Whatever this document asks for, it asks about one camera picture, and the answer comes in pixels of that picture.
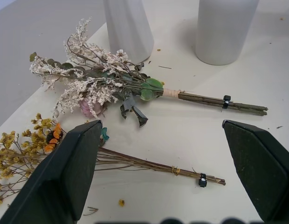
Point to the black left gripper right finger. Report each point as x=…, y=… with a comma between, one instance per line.
x=258, y=168

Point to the white faceted ceramic vase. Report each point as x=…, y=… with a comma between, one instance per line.
x=129, y=28

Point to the yellow and orange flower bouquet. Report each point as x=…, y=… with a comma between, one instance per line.
x=30, y=149

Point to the white smooth cylindrical vase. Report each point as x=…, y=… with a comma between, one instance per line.
x=222, y=30

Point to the white and pink flower bouquet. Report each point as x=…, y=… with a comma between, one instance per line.
x=107, y=81

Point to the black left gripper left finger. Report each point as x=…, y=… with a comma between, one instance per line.
x=58, y=177

